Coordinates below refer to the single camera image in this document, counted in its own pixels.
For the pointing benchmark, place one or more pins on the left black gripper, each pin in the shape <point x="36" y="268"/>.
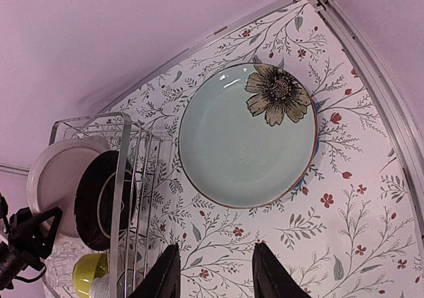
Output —
<point x="28" y="239"/>

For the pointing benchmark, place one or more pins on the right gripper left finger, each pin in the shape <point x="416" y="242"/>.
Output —
<point x="164" y="278"/>

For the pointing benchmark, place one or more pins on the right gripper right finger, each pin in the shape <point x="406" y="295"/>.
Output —
<point x="270" y="278"/>

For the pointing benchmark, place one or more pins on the white ribbed plate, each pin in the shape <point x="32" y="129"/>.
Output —
<point x="54" y="177"/>

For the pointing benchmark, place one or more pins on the pale green flower plate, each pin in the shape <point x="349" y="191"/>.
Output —
<point x="247" y="135"/>

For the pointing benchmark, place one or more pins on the blue polka dot plate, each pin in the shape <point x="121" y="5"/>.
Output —
<point x="313" y="152"/>

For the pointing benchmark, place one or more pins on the white grey patterned bowl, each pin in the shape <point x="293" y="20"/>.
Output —
<point x="100" y="286"/>

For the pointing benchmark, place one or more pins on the clear glass front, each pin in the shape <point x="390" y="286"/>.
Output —
<point x="57" y="281"/>

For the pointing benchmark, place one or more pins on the yellow green bowl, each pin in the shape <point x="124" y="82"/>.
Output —
<point x="88" y="268"/>

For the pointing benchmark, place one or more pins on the dark red black plate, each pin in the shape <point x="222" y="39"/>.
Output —
<point x="93" y="206"/>

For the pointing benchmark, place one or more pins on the floral table mat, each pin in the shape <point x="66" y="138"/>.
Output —
<point x="347" y="229"/>

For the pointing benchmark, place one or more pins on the wire dish rack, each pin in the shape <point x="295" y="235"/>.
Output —
<point x="141" y="148"/>

